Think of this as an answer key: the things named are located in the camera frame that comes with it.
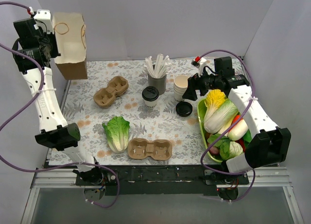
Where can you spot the white paper coffee cup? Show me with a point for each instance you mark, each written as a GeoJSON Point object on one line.
{"type": "Point", "coordinates": [150, 104]}

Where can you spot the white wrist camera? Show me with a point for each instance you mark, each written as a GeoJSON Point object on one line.
{"type": "Point", "coordinates": [43, 18]}
{"type": "Point", "coordinates": [199, 63]}

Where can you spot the floral table mat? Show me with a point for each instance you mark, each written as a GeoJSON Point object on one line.
{"type": "Point", "coordinates": [160, 122]}

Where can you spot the brown pulp cup carrier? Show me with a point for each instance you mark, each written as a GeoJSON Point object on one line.
{"type": "Point", "coordinates": [116, 87]}
{"type": "Point", "coordinates": [159, 149]}

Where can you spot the yellow napa cabbage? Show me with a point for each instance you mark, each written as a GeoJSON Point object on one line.
{"type": "Point", "coordinates": [213, 101]}

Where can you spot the small white green cabbage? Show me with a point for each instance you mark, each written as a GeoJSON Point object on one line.
{"type": "Point", "coordinates": [235, 149]}

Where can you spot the stack of paper cups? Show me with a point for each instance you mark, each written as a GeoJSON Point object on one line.
{"type": "Point", "coordinates": [180, 86]}

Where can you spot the green leafy vegetable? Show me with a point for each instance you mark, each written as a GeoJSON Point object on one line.
{"type": "Point", "coordinates": [223, 144]}

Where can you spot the red chili pepper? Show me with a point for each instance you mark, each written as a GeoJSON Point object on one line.
{"type": "Point", "coordinates": [241, 142]}

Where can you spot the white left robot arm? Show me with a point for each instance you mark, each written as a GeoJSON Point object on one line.
{"type": "Point", "coordinates": [55, 132]}

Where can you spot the grey straw holder cup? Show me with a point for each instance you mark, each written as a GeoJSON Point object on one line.
{"type": "Point", "coordinates": [158, 83]}

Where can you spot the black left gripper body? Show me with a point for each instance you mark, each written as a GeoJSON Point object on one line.
{"type": "Point", "coordinates": [52, 47]}

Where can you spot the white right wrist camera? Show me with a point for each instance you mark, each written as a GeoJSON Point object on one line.
{"type": "Point", "coordinates": [199, 63]}

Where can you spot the purple red onion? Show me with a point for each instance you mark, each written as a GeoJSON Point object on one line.
{"type": "Point", "coordinates": [214, 150]}

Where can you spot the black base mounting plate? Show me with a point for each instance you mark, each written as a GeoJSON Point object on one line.
{"type": "Point", "coordinates": [172, 179]}

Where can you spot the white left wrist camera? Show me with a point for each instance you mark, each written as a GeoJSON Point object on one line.
{"type": "Point", "coordinates": [43, 18]}

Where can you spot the black spare cup lid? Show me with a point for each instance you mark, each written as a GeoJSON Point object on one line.
{"type": "Point", "coordinates": [184, 109]}

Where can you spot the orange carrot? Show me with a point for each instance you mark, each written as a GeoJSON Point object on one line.
{"type": "Point", "coordinates": [235, 120]}

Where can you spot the black coffee cup lid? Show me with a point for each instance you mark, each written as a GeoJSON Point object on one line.
{"type": "Point", "coordinates": [150, 93]}

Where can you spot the white wrapped straw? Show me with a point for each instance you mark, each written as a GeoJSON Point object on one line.
{"type": "Point", "coordinates": [164, 66]}
{"type": "Point", "coordinates": [158, 64]}
{"type": "Point", "coordinates": [149, 67]}

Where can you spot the aluminium frame rail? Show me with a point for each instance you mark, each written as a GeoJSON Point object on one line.
{"type": "Point", "coordinates": [59, 197]}

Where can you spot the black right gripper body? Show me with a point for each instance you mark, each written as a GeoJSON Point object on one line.
{"type": "Point", "coordinates": [194, 82]}

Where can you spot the green white napa cabbage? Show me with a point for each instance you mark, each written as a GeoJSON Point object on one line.
{"type": "Point", "coordinates": [226, 112]}

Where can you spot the brown paper bag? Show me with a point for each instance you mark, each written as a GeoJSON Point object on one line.
{"type": "Point", "coordinates": [70, 33]}

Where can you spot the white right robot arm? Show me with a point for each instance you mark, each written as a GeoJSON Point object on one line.
{"type": "Point", "coordinates": [269, 144]}

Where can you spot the white radish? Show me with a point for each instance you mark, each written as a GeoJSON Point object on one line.
{"type": "Point", "coordinates": [238, 131]}

